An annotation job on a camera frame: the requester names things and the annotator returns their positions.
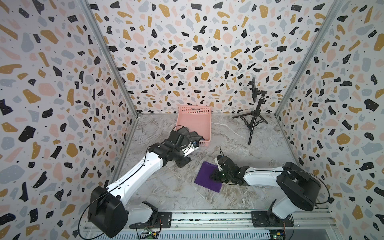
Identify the purple square dishcloth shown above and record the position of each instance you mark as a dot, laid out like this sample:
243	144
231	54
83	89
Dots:
204	177

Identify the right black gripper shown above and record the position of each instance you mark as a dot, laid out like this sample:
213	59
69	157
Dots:
215	177

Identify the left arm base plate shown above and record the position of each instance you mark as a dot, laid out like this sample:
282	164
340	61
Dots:
157	220

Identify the green circuit board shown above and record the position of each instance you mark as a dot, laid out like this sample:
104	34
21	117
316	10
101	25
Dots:
149	235
277	235

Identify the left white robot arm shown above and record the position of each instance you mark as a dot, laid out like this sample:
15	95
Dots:
109	210

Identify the black tripod with phone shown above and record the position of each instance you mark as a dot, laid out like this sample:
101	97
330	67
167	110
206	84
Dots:
254	118

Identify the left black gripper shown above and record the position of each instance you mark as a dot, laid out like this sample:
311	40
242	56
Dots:
185	162

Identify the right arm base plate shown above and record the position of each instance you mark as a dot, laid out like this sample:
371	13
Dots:
262	219

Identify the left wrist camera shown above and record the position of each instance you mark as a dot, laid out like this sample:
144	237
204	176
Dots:
194	145

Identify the grey and blue dishcloth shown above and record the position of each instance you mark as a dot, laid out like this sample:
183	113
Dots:
188	135

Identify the aluminium mounting rail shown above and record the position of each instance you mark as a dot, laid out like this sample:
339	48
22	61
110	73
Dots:
237	225

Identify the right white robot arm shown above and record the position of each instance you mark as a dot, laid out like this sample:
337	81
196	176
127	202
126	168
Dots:
301	189

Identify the pink plastic basket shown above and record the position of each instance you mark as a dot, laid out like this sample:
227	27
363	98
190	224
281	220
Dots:
197	119

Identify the right green circuit board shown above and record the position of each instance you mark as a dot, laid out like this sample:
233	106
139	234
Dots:
277	235

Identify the left green circuit board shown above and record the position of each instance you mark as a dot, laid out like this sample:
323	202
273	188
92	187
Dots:
149	235

